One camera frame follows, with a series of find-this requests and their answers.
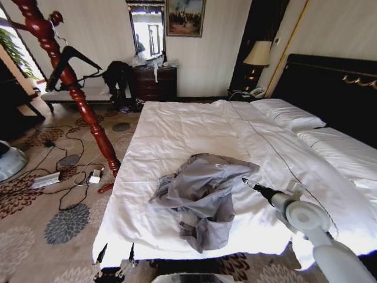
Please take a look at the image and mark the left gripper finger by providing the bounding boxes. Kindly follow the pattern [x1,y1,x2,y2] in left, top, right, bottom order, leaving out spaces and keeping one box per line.
[93,243,108,280]
[115,242,137,278]

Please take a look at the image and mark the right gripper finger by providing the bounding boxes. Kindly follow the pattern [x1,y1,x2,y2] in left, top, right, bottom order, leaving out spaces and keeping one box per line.
[242,177,262,189]
[242,178,260,192]

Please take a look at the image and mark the grey crumpled clothes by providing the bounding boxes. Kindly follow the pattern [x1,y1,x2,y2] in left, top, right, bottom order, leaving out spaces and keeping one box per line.
[148,153,260,254]

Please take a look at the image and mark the white bed duvet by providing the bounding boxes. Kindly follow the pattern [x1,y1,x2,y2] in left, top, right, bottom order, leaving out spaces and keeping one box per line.
[92,99,377,271]

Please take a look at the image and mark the black bed headboard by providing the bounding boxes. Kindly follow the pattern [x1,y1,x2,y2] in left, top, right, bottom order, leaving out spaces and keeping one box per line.
[270,53,377,142]

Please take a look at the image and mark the black clothes pile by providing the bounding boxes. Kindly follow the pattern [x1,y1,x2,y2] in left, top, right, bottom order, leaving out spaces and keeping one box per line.
[102,60,135,113]

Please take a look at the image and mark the black clothes hanger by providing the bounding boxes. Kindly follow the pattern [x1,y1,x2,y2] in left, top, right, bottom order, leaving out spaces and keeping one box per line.
[46,45,104,93]

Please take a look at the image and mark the white robot front shell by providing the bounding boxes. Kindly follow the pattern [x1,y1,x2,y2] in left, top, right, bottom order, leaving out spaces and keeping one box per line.
[152,272,228,283]

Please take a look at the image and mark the white pillow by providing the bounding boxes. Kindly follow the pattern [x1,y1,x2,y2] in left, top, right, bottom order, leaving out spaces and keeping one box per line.
[250,98,327,132]
[296,127,377,191]

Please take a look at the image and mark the white power adapter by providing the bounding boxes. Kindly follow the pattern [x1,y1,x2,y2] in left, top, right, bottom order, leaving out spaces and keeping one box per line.
[87,169,102,185]

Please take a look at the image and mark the dark nightstand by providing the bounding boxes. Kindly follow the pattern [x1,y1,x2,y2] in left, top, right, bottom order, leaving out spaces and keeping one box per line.
[226,88,266,103]

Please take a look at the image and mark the white desk telephone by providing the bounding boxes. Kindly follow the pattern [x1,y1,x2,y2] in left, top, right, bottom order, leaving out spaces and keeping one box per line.
[249,86,267,98]

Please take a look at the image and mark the silver power supply box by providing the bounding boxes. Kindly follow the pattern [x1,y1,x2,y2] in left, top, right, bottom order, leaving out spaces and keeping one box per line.
[30,171,61,190]

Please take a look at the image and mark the beige shade table lamp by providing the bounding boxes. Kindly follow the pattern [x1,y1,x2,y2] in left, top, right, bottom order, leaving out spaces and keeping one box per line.
[242,40,272,90]

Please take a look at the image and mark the white and blue device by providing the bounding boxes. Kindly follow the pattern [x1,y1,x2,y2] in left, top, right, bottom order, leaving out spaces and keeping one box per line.
[0,140,29,184]

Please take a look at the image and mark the dark wooden dresser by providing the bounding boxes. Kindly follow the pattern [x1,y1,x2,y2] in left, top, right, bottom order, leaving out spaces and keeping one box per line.
[131,65,178,103]

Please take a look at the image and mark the red wooden coat rack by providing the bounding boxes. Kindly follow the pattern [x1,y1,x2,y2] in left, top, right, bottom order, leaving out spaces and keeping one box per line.
[8,0,123,194]

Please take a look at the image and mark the white upholstered bench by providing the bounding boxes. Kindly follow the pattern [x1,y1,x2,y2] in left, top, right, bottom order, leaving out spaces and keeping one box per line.
[40,85,134,114]

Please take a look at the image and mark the dark wooden furniture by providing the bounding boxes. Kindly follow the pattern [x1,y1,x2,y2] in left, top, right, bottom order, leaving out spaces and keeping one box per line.
[0,58,47,143]

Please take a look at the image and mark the framed painting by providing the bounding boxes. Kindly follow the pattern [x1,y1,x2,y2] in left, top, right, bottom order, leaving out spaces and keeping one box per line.
[164,0,207,38]

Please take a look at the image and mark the green plant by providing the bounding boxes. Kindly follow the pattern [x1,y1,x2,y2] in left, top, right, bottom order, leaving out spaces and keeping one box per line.
[0,28,37,81]

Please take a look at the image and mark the black floor cable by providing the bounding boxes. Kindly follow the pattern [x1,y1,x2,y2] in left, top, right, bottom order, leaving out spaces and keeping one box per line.
[35,123,92,212]

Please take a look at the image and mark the framed wall mirror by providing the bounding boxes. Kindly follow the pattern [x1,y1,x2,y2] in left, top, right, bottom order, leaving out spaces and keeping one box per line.
[125,0,167,58]

